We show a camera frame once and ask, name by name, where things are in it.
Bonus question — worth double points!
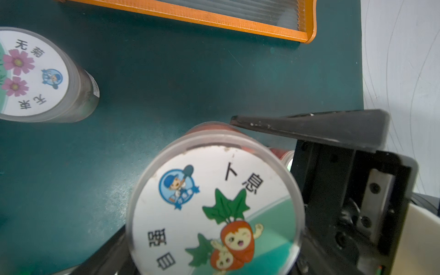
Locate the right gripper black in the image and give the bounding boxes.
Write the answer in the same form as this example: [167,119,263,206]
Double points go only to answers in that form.
[230,110,418,275]

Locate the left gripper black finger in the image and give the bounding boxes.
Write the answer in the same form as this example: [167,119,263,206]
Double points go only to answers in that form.
[71,226,138,275]

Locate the jar with carrot lid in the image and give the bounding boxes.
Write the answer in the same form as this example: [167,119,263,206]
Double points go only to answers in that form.
[126,122,305,275]

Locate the jar with purple flower lid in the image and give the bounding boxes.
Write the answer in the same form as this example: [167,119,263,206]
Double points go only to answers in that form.
[1,26,100,123]

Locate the wooden two-tier shelf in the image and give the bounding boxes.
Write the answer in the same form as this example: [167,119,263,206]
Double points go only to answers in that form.
[78,0,317,44]

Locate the jar with tomato lid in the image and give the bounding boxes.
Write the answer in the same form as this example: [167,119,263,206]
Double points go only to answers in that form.
[269,147,295,171]

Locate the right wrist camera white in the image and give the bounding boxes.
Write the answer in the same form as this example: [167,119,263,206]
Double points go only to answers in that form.
[391,204,440,275]

